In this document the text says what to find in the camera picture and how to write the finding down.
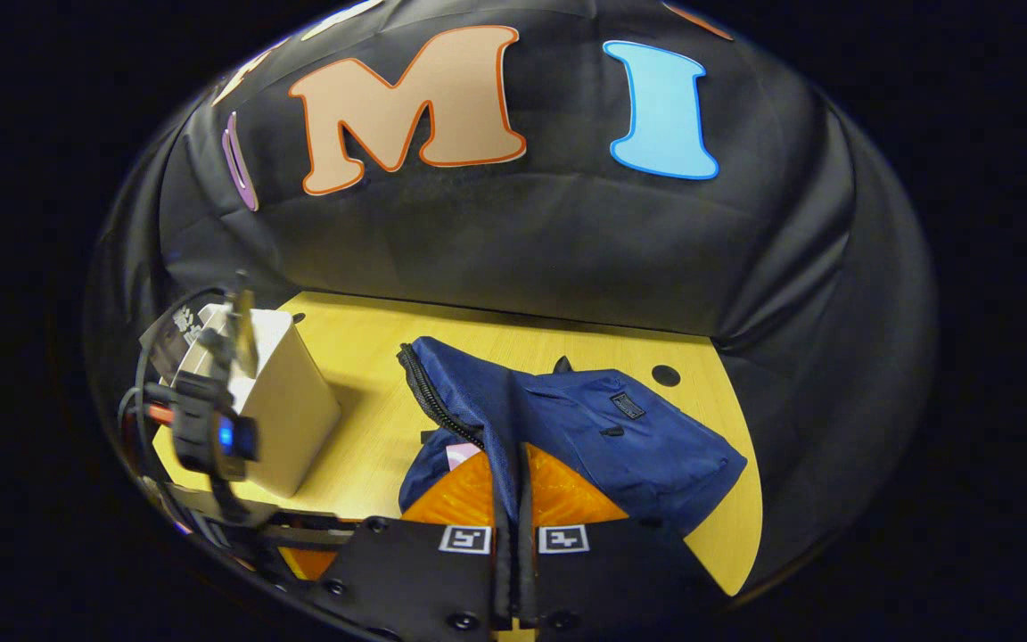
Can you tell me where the white bookshelf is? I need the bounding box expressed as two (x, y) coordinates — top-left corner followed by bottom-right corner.
(170, 303), (343, 498)

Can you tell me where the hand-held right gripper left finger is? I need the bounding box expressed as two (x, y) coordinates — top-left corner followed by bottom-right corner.
(304, 443), (516, 642)

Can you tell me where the blue schoolbag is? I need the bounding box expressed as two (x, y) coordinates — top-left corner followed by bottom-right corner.
(398, 336), (748, 540)

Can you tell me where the black backdrop cloth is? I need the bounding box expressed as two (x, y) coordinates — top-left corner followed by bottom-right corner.
(86, 0), (938, 589)

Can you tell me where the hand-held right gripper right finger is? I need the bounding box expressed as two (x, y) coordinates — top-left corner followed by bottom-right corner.
(518, 443), (728, 638)

